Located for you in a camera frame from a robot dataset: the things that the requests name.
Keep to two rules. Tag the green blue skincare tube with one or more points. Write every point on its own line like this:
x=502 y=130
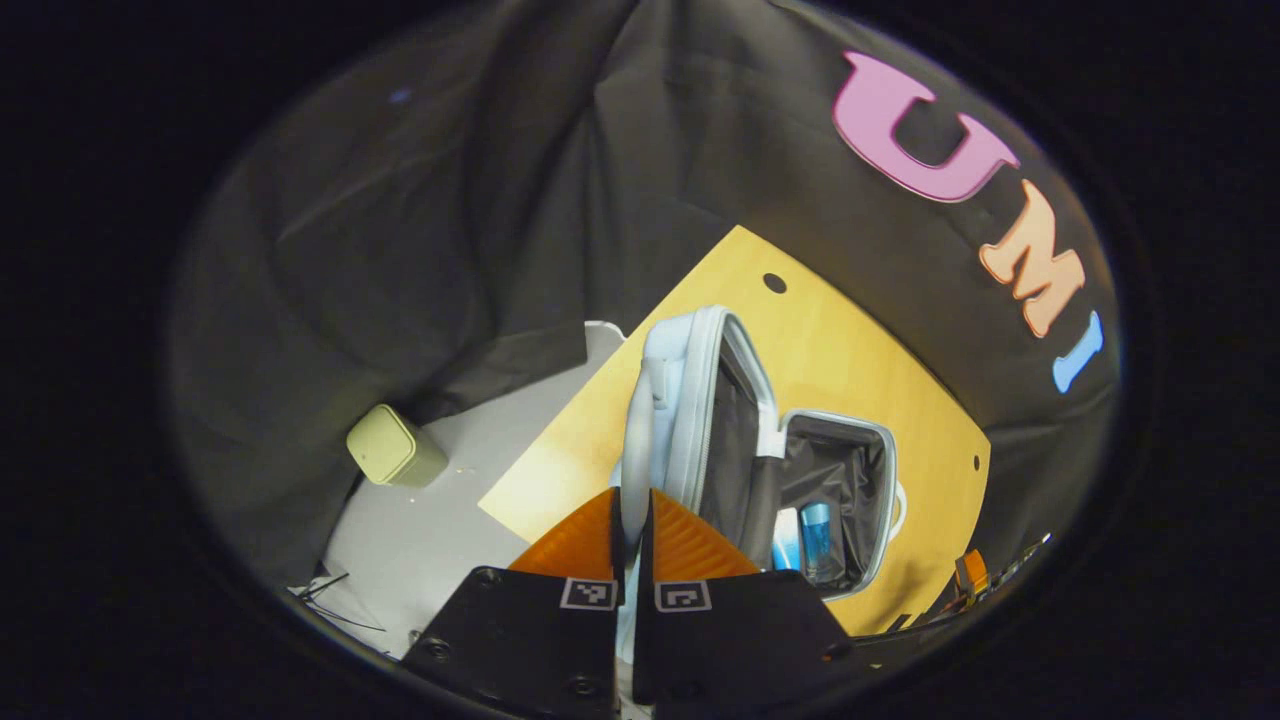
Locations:
x=817 y=540

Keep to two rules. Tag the black backdrop cloth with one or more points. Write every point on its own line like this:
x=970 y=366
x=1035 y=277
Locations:
x=450 y=200

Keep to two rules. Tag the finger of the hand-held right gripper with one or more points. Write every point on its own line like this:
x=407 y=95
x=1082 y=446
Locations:
x=970 y=575

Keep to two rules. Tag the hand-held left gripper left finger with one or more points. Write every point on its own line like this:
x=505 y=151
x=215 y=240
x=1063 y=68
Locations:
x=520 y=650

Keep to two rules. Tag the white skincare tube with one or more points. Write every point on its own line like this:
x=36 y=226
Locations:
x=787 y=540

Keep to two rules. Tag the pale green box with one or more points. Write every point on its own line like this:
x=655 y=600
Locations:
x=395 y=448

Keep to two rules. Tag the pale blue suitcase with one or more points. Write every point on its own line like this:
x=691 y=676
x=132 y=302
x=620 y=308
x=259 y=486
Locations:
x=690 y=400

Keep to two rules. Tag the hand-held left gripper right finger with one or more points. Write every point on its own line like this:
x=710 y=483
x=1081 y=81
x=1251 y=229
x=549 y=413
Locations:
x=740 y=650

